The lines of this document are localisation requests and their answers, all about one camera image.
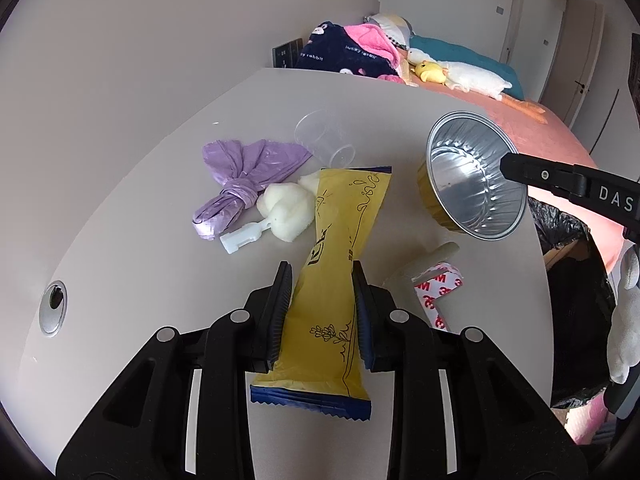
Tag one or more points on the teal pillow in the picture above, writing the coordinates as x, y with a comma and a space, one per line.
465, 60

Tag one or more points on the white foam lump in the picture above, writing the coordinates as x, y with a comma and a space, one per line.
290, 205

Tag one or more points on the trash bin with black bag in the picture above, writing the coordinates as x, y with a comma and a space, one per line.
570, 310

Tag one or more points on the navy printed blanket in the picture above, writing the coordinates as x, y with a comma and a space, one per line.
340, 55

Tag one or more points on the white door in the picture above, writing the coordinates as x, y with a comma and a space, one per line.
535, 35

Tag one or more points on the pink fleece cloth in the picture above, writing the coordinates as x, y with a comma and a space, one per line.
370, 37

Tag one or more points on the white goose plush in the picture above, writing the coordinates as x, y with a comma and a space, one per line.
470, 77

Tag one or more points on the clear plastic cup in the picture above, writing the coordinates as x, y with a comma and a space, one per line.
322, 136

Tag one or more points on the brown cardboard piece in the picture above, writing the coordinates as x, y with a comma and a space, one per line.
560, 255

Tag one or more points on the yellow duck plush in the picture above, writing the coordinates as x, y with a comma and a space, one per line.
432, 72

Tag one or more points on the yellow snack packet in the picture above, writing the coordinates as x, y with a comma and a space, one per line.
335, 270

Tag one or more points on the purple plastic bag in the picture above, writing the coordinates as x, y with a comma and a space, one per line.
245, 180

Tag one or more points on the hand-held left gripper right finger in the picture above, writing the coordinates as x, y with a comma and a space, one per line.
361, 320

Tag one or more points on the white plastic clip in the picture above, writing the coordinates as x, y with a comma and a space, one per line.
240, 237

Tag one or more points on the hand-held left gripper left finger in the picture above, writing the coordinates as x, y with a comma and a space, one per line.
280, 310

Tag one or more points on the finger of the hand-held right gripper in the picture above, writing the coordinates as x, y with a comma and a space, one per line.
542, 175

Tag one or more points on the gold foil bowl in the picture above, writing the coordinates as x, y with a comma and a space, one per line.
470, 180

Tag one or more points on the person's right hand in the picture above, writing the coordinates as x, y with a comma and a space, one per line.
625, 310

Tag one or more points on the checked pillow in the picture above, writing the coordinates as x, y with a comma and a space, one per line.
392, 24

